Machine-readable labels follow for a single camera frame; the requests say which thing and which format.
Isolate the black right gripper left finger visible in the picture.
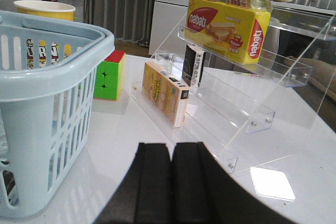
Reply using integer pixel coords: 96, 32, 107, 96
94, 143, 171, 223

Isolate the light blue plastic basket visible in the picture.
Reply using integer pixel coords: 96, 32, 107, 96
1, 11, 114, 218

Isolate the beige cartoon box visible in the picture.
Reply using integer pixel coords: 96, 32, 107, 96
142, 62, 190, 127

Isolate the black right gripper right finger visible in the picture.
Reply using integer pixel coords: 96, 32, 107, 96
172, 142, 292, 223

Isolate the black white tissue pack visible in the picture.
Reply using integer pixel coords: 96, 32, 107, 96
182, 44, 206, 88

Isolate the yellow nabati wafer box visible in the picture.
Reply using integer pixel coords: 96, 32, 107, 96
185, 0, 271, 65

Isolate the colourful rubik cube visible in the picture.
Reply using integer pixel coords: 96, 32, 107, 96
94, 50, 126, 100

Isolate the white cabinet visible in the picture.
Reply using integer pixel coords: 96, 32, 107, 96
148, 0, 211, 57

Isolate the clear acrylic right shelf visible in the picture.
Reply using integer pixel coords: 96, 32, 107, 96
131, 4, 335, 173

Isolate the yellow popcorn cup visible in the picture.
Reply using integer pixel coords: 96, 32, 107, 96
14, 0, 76, 69

